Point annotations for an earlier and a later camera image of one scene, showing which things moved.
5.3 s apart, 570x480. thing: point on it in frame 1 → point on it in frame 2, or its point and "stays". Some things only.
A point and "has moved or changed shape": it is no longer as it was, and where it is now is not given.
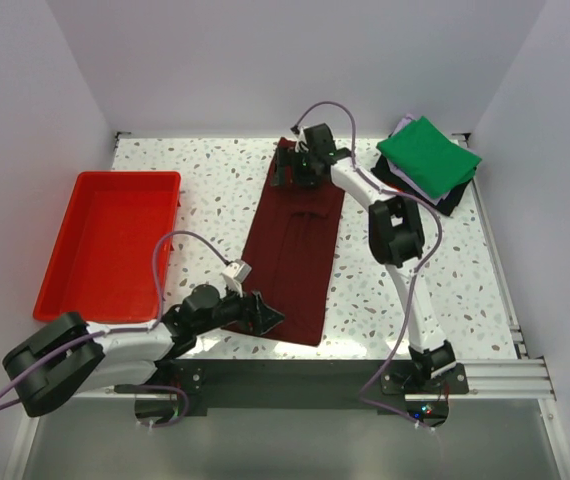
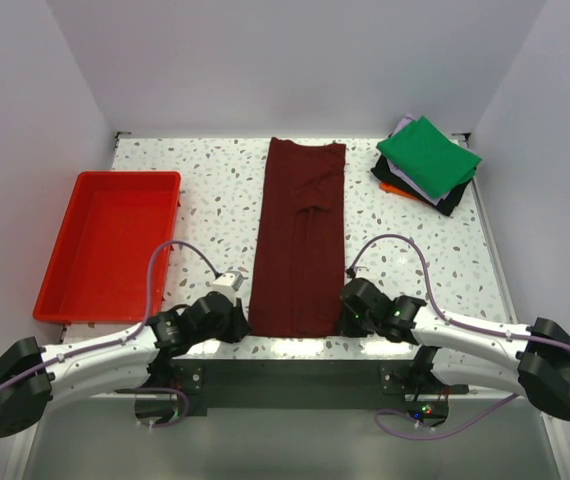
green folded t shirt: [428, 157] stays
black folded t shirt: [381, 169] stays
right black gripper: [288, 166] → [347, 318]
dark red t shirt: [290, 250] has moved or changed shape
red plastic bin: [104, 265] stays
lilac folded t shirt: [405, 179] stays
